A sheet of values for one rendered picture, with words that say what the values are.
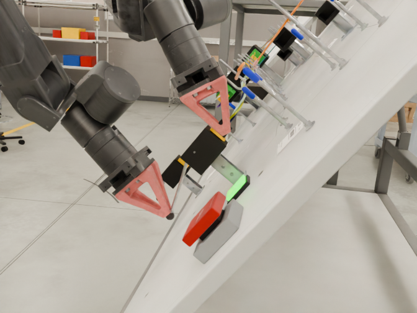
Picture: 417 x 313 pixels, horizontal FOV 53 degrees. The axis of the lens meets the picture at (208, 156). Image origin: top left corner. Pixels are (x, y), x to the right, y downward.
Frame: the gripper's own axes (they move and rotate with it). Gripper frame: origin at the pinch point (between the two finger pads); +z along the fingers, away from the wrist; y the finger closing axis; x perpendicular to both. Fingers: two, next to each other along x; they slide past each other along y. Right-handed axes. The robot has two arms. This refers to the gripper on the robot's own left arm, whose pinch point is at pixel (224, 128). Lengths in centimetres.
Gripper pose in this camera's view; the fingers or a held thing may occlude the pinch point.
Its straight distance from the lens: 60.7
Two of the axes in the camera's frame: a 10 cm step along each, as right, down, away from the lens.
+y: 0.7, -1.4, 9.9
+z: 4.5, 8.9, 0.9
